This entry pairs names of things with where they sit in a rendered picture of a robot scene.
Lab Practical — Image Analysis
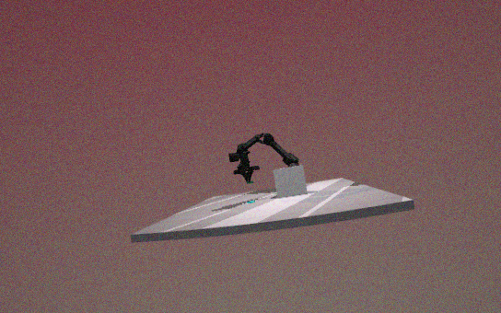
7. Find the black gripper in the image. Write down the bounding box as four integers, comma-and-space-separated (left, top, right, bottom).
234, 159, 260, 182

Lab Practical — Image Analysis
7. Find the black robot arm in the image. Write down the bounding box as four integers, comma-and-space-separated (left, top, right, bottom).
229, 133, 299, 170

